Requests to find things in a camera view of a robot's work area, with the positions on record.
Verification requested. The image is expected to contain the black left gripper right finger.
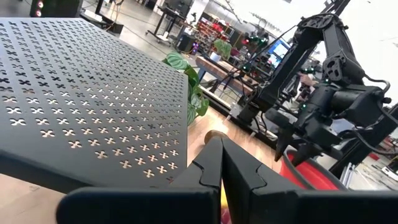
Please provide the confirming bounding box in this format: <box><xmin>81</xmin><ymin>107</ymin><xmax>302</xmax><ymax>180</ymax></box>
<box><xmin>221</xmin><ymin>136</ymin><xmax>398</xmax><ymax>224</ymax></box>

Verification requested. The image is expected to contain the wooden workbench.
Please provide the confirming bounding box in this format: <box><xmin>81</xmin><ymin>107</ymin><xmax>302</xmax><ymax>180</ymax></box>
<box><xmin>195</xmin><ymin>55</ymin><xmax>259</xmax><ymax>98</ymax></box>

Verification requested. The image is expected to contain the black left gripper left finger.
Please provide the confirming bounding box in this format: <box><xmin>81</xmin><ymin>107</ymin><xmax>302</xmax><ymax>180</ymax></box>
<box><xmin>55</xmin><ymin>136</ymin><xmax>224</xmax><ymax>224</ymax></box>

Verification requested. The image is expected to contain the yellow lemon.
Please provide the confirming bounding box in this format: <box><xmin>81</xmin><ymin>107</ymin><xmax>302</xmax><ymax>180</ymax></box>
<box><xmin>220</xmin><ymin>182</ymin><xmax>230</xmax><ymax>210</ymax></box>

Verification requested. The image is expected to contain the black standing desk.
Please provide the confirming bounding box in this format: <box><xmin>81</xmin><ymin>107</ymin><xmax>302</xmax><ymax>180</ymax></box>
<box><xmin>146</xmin><ymin>5</ymin><xmax>189</xmax><ymax>44</ymax></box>

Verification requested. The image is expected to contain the blue lit computer monitor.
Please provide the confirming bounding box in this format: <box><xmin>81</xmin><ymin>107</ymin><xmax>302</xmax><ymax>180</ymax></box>
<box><xmin>266</xmin><ymin>39</ymin><xmax>292</xmax><ymax>69</ymax></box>

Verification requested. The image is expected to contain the shelf with red bins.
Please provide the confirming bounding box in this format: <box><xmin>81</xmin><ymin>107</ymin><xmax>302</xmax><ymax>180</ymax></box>
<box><xmin>195</xmin><ymin>17</ymin><xmax>237</xmax><ymax>47</ymax></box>

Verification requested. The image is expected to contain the red collapsible bowl grey rim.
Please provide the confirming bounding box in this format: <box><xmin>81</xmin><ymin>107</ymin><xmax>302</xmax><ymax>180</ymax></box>
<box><xmin>279</xmin><ymin>148</ymin><xmax>348</xmax><ymax>191</ymax></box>

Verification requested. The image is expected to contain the artificial green leafy plant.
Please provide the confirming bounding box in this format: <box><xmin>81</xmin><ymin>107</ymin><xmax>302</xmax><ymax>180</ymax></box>
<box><xmin>161</xmin><ymin>51</ymin><xmax>210</xmax><ymax>126</ymax></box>

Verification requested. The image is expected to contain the black perforated metal stand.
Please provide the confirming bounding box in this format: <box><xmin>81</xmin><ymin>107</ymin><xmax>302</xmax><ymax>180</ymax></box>
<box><xmin>0</xmin><ymin>17</ymin><xmax>189</xmax><ymax>194</ymax></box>

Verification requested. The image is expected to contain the person's hand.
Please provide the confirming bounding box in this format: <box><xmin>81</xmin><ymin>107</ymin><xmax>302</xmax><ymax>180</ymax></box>
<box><xmin>297</xmin><ymin>72</ymin><xmax>320</xmax><ymax>88</ymax></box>

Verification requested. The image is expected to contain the dark red apple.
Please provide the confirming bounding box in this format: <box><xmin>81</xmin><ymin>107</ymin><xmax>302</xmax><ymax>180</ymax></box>
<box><xmin>221</xmin><ymin>207</ymin><xmax>233</xmax><ymax>224</ymax></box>

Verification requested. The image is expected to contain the small green potted plant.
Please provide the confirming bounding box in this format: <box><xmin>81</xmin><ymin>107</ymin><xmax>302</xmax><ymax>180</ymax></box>
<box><xmin>210</xmin><ymin>39</ymin><xmax>233</xmax><ymax>63</ymax></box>

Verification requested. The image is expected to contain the black computer tower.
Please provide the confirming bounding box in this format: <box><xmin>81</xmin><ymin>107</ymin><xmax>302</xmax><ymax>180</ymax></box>
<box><xmin>29</xmin><ymin>0</ymin><xmax>84</xmax><ymax>19</ymax></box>

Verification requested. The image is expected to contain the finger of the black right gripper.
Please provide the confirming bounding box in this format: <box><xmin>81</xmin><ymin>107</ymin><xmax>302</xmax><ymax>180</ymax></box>
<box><xmin>265</xmin><ymin>107</ymin><xmax>299</xmax><ymax>163</ymax></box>
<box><xmin>291</xmin><ymin>143</ymin><xmax>324</xmax><ymax>168</ymax></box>

